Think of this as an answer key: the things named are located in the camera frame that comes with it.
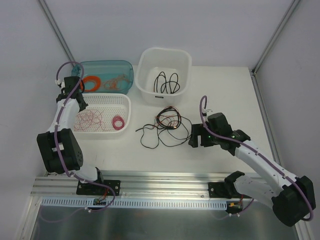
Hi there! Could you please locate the right aluminium frame post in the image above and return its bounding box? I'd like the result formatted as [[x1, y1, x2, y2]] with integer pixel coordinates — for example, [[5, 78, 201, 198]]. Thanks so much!
[[252, 0, 302, 76]]

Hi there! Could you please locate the black cable in tub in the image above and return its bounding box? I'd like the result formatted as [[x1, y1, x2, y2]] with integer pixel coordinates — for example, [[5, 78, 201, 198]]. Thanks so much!
[[153, 71, 181, 95]]

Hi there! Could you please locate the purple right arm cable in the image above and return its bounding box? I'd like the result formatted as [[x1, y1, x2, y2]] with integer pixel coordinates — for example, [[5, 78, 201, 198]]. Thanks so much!
[[198, 95, 315, 222]]

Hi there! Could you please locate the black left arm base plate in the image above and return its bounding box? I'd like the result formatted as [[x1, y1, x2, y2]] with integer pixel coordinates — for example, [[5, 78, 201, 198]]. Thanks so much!
[[76, 179, 121, 196]]

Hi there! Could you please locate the aluminium frame post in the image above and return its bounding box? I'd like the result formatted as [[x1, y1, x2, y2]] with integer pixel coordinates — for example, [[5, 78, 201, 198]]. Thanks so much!
[[36, 0, 76, 62], [252, 0, 302, 76]]

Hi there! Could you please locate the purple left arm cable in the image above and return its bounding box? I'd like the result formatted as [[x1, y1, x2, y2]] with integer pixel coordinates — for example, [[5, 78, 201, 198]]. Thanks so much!
[[53, 61, 116, 213]]

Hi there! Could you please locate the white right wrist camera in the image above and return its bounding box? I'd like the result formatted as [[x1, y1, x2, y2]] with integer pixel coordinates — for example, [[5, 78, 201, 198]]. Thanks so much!
[[201, 108, 213, 117]]

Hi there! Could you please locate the thin red wire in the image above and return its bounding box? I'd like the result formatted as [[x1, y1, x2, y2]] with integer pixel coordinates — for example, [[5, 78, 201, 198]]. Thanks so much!
[[101, 73, 133, 92], [74, 107, 106, 132]]

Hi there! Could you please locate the teal transparent plastic bin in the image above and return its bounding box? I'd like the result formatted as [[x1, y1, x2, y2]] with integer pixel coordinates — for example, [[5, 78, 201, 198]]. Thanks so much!
[[71, 60, 134, 95]]

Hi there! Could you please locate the white deep plastic tub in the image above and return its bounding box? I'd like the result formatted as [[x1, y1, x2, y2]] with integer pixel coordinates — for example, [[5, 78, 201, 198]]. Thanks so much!
[[134, 47, 192, 107]]

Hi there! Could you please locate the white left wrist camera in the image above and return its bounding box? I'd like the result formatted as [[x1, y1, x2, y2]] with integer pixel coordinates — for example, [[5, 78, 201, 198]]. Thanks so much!
[[55, 78, 65, 89]]

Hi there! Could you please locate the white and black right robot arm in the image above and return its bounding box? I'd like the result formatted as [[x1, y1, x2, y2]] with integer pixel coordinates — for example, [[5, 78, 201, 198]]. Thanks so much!
[[189, 109, 316, 227]]

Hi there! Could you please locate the coiled pink cable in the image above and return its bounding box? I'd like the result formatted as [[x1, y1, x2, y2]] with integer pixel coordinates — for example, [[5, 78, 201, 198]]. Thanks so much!
[[111, 114, 126, 130]]

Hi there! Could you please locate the left aluminium frame post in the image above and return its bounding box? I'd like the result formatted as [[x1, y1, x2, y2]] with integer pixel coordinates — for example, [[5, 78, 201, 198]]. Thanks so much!
[[36, 0, 76, 62]]

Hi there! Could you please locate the white perforated plastic basket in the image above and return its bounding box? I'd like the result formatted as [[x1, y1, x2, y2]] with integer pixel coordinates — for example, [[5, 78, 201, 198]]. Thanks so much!
[[73, 93, 132, 140]]

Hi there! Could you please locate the black ribbon cable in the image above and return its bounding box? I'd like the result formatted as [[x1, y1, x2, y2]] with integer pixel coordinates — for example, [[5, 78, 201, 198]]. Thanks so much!
[[135, 116, 195, 150]]

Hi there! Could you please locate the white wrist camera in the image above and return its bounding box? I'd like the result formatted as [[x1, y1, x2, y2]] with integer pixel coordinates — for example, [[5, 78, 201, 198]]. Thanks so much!
[[55, 78, 65, 89], [201, 108, 213, 117]]

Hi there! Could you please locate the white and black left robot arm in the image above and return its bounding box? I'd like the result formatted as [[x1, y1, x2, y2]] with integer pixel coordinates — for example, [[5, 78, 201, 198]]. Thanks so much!
[[36, 76, 105, 195]]

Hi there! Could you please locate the aluminium mounting rail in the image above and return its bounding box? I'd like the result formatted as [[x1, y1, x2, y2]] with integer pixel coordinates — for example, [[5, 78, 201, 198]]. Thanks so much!
[[32, 171, 262, 201]]

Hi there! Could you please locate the white slotted cable duct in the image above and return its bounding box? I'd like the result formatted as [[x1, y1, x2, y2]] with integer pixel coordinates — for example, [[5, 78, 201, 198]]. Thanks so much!
[[41, 197, 227, 211]]

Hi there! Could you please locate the orange cable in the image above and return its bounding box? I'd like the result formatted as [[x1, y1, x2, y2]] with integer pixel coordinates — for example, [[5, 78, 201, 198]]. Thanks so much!
[[81, 75, 102, 93], [154, 106, 180, 128], [103, 72, 132, 90]]

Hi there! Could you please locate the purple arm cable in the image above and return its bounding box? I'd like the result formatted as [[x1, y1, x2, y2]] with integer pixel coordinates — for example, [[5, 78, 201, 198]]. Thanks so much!
[[53, 61, 116, 213], [198, 95, 315, 222]]

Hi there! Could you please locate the coiled orange cable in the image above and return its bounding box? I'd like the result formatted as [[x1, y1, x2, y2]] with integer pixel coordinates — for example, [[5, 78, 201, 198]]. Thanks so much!
[[81, 75, 102, 93]]

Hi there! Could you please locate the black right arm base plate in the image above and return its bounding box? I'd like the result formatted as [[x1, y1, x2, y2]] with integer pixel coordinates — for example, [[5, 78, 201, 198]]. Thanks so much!
[[207, 182, 233, 199]]

